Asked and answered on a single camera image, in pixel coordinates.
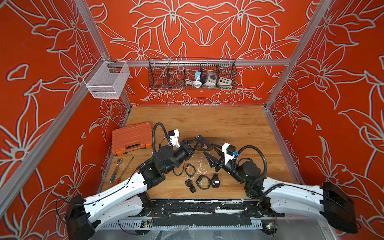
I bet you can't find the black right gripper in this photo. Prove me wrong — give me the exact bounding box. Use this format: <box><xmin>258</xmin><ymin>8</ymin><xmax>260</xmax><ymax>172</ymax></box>
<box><xmin>204</xmin><ymin>145</ymin><xmax>248</xmax><ymax>187</ymax></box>

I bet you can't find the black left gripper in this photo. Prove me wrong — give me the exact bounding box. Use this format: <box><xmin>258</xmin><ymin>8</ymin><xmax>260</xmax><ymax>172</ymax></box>
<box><xmin>163</xmin><ymin>137</ymin><xmax>200</xmax><ymax>176</ymax></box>

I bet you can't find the small circuit board right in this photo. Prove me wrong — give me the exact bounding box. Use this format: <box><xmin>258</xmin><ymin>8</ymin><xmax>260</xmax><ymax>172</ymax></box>
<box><xmin>262</xmin><ymin>222</ymin><xmax>278</xmax><ymax>236</ymax></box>

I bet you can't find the white grey round device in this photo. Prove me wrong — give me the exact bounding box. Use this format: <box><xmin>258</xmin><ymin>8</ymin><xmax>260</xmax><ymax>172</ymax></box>
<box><xmin>204</xmin><ymin>72</ymin><xmax>217</xmax><ymax>87</ymax></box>

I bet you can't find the black watch dark red dial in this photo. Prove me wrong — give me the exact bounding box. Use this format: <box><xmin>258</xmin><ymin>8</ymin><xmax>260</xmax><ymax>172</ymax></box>
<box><xmin>185</xmin><ymin>180</ymin><xmax>196</xmax><ymax>193</ymax></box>

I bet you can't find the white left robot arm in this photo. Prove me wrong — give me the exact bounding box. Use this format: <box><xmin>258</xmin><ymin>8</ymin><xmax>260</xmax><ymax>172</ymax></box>
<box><xmin>62</xmin><ymin>131</ymin><xmax>211</xmax><ymax>240</ymax></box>

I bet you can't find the small circuit board left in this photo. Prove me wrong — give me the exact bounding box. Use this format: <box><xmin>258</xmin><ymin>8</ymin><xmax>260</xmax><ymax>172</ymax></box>
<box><xmin>140</xmin><ymin>221</ymin><xmax>153</xmax><ymax>229</ymax></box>

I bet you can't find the blue white small box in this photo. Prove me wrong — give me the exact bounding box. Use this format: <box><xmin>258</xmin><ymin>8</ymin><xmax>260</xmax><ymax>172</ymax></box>
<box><xmin>195</xmin><ymin>71</ymin><xmax>202</xmax><ymax>82</ymax></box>

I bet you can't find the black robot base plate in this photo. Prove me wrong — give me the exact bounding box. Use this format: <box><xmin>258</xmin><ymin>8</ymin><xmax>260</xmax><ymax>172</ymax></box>
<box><xmin>143</xmin><ymin>199</ymin><xmax>286</xmax><ymax>227</ymax></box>

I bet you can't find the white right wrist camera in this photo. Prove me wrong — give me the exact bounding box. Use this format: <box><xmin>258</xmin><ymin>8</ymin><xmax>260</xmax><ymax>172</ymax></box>
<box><xmin>222</xmin><ymin>143</ymin><xmax>239</xmax><ymax>165</ymax></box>

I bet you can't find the green handled ratchet wrench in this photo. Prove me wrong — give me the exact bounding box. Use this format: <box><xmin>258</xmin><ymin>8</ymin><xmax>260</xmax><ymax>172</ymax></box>
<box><xmin>110</xmin><ymin>158</ymin><xmax>123</xmax><ymax>184</ymax></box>

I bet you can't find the black wire wall basket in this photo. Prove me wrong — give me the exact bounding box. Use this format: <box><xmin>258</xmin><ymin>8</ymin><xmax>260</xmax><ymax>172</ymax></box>
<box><xmin>148</xmin><ymin>57</ymin><xmax>238</xmax><ymax>90</ymax></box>

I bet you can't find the white coiled cable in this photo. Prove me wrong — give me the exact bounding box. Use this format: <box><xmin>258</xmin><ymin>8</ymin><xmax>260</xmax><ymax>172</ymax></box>
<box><xmin>184</xmin><ymin>78</ymin><xmax>202</xmax><ymax>89</ymax></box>

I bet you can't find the small circuit board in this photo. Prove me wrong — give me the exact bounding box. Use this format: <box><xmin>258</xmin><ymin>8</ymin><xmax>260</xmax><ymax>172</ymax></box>
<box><xmin>262</xmin><ymin>222</ymin><xmax>278</xmax><ymax>236</ymax></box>
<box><xmin>140</xmin><ymin>221</ymin><xmax>153</xmax><ymax>229</ymax></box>

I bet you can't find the dark wooden watch stand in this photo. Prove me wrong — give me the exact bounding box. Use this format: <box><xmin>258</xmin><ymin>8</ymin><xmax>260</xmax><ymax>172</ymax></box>
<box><xmin>185</xmin><ymin>138</ymin><xmax>225</xmax><ymax>151</ymax></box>

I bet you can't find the black chunky sport watch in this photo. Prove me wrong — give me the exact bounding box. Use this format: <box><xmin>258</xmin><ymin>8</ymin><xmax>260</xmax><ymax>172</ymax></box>
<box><xmin>196</xmin><ymin>175</ymin><xmax>212</xmax><ymax>190</ymax></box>

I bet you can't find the black slim round watch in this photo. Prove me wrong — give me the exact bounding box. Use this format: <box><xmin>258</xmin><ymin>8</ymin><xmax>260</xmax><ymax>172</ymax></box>
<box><xmin>185</xmin><ymin>164</ymin><xmax>196</xmax><ymax>178</ymax></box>

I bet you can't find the black watch placed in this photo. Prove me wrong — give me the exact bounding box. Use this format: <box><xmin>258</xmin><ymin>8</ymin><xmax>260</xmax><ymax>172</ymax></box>
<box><xmin>201</xmin><ymin>144</ymin><xmax>210</xmax><ymax>150</ymax></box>

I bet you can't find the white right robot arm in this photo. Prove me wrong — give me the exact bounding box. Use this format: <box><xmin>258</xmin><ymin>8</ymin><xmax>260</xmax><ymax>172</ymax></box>
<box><xmin>204</xmin><ymin>143</ymin><xmax>360</xmax><ymax>234</ymax></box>

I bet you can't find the white box with dots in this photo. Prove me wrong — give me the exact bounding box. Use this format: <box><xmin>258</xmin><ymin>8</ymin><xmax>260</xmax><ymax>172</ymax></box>
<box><xmin>219</xmin><ymin>77</ymin><xmax>233</xmax><ymax>89</ymax></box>

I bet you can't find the white mesh wall basket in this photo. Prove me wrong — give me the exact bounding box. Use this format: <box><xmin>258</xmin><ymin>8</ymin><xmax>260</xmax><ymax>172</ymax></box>
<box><xmin>84</xmin><ymin>62</ymin><xmax>131</xmax><ymax>99</ymax></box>

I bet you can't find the orange plastic tool case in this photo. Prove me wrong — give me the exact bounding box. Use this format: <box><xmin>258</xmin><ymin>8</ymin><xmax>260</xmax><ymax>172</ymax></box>
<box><xmin>111</xmin><ymin>122</ymin><xmax>152</xmax><ymax>156</ymax></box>

